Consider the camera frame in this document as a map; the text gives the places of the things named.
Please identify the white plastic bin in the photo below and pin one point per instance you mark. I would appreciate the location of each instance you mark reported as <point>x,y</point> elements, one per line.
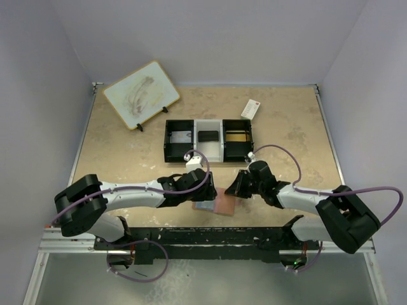
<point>212,149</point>

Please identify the whiteboard with yellow frame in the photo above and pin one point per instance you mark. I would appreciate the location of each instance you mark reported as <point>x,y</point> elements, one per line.
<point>141,95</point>

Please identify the black left plastic bin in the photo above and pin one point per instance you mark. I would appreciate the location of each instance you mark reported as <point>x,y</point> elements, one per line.
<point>174,153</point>

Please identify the silver card in left bin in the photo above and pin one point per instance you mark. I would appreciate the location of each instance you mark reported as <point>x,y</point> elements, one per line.
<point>180,137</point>

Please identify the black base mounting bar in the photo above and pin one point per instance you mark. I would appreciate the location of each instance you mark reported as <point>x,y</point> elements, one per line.
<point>263,244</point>

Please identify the black plastic bin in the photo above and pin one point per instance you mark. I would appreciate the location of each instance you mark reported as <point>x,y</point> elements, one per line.
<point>235,152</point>
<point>174,153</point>

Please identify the pink leather card holder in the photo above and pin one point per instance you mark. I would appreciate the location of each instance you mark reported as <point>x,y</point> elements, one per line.
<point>225,204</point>

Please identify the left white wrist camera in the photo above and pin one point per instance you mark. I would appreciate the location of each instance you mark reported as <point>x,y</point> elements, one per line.
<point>193,161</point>

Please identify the black right plastic bin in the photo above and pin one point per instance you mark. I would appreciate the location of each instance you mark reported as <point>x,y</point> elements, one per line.
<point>235,152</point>

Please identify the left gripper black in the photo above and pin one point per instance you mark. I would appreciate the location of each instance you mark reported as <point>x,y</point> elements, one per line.
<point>207,193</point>

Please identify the gold card with stripe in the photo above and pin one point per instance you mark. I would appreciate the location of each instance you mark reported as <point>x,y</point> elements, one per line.
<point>236,137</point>

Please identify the black card in white bin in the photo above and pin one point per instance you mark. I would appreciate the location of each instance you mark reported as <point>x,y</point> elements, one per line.
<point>208,136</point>

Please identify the light blue card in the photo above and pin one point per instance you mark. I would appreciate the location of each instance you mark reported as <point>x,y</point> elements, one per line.
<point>205,205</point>

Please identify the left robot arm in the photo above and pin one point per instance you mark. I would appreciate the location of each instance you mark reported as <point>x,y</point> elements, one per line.
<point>83,207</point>

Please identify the white red paper box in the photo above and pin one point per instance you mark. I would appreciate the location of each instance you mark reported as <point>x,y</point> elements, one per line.
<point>250,109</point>

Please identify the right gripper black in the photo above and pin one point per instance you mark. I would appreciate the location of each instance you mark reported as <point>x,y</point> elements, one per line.
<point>236,189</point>

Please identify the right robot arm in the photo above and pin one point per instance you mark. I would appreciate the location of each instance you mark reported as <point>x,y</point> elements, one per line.
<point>344,220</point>

